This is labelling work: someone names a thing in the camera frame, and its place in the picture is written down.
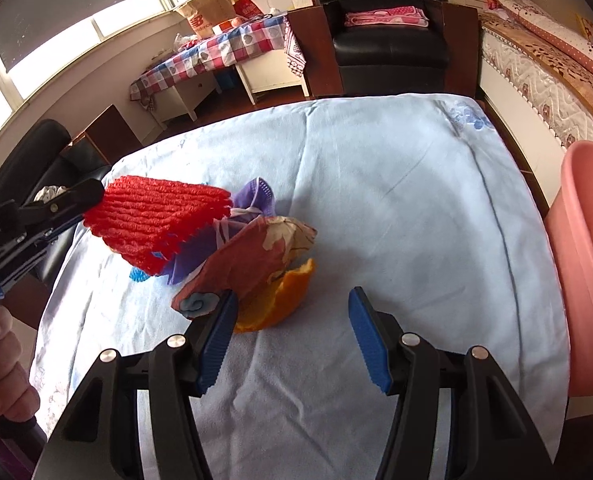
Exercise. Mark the person's left hand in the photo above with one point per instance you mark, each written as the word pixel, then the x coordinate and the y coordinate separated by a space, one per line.
pixel 6 370

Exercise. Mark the pink folded blanket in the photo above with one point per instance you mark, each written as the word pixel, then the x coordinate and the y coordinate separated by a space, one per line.
pixel 386 16

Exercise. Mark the colourful printed wrapper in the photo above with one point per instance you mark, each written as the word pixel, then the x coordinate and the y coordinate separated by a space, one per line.
pixel 246 265

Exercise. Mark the black leather armchair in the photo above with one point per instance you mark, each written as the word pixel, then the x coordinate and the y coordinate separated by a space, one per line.
pixel 391 55
pixel 46 150

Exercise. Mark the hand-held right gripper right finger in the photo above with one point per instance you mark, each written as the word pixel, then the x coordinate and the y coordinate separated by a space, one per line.
pixel 369 340

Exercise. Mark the yellow pillow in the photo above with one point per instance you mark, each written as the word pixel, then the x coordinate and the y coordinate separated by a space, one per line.
pixel 587 27

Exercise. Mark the bed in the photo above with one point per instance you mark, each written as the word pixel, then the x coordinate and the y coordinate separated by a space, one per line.
pixel 526 85

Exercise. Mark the purple clothes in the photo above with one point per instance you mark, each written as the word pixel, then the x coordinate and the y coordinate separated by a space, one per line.
pixel 256 195

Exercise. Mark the red patterned white cloth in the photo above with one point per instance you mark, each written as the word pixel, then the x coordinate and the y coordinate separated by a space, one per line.
pixel 295 50

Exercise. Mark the red paper bag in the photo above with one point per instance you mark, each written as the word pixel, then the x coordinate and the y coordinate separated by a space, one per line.
pixel 247 7

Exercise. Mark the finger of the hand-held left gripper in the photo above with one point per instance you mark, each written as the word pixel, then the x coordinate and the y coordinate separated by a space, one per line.
pixel 71 200
pixel 36 250

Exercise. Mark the orange peel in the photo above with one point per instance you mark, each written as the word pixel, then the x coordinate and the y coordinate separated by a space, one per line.
pixel 276 305

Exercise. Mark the red foam fruit net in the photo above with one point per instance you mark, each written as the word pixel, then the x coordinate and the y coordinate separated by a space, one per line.
pixel 151 215

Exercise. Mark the grey roller blind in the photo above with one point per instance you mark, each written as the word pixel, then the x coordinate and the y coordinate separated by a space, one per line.
pixel 76 5

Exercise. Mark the window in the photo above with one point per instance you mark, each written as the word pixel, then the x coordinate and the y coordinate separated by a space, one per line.
pixel 126 17

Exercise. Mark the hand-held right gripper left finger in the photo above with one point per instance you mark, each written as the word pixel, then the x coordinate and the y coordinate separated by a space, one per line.
pixel 219 345

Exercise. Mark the blue plastic container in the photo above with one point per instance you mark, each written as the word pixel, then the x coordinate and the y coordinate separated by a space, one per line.
pixel 226 81

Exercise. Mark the white plastic bag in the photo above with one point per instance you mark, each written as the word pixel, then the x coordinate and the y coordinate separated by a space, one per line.
pixel 184 42

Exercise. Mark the blue foam fruit net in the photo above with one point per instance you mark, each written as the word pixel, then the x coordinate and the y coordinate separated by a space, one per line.
pixel 139 275

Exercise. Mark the white desk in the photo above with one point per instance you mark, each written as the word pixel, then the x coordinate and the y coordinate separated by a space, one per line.
pixel 271 70

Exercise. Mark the orange round fruit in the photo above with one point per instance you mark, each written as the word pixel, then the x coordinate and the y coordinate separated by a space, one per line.
pixel 237 22

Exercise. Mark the light blue cloth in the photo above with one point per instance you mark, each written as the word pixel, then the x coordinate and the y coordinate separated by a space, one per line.
pixel 376 210

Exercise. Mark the brown paper shopping bag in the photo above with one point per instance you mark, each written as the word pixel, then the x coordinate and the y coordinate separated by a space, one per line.
pixel 206 10

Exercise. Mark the checkered cloth side table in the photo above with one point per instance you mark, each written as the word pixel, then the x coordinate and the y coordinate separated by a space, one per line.
pixel 211 50

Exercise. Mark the pink plastic bucket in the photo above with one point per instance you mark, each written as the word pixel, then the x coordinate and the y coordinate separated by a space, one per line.
pixel 591 240

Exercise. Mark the orange white box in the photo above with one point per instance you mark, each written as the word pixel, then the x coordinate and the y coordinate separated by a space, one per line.
pixel 221 27

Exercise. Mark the white crumpled cloth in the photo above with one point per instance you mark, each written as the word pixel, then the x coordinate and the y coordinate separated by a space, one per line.
pixel 51 193

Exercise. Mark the brown leaf print blanket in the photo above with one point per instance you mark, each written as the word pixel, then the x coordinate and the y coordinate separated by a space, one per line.
pixel 551 62

